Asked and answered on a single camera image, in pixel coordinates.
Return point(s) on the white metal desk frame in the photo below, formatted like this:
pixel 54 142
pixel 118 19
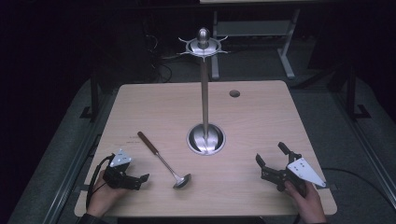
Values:
pixel 281 46

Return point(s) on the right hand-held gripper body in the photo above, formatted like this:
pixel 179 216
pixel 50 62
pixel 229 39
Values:
pixel 299 172

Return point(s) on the person's right hand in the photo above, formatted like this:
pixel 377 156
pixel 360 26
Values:
pixel 306 205

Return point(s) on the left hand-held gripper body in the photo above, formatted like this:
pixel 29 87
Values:
pixel 120 159

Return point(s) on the steel utensil stand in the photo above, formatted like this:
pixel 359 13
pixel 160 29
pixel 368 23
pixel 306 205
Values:
pixel 204 93

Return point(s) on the black metal stand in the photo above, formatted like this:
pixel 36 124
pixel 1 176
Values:
pixel 93 99
pixel 353 93

